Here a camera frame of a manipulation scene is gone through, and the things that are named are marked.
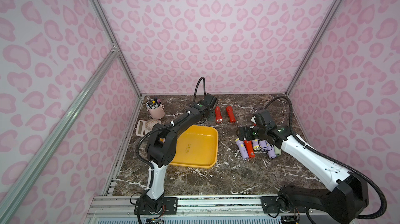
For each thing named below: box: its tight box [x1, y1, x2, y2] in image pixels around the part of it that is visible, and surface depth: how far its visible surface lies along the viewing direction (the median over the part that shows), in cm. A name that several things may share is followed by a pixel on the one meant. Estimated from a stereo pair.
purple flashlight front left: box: [234, 137, 249, 160], surface depth 90 cm
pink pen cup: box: [145, 96, 165, 120], surface depth 102 cm
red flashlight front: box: [243, 139, 256, 158], surface depth 91 cm
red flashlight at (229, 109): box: [226, 105, 237, 124], surface depth 108 cm
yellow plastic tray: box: [159, 125, 219, 169], surface depth 94 cm
